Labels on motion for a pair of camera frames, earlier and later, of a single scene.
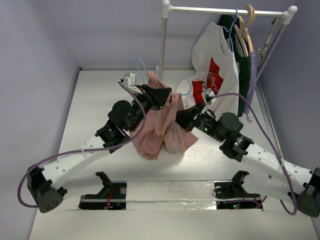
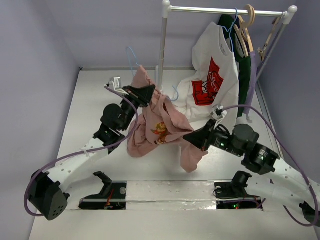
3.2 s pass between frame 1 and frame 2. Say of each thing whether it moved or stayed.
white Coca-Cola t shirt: stayed
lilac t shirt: stayed
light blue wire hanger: moved
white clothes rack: stayed
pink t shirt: moved
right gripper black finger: moved
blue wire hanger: stayed
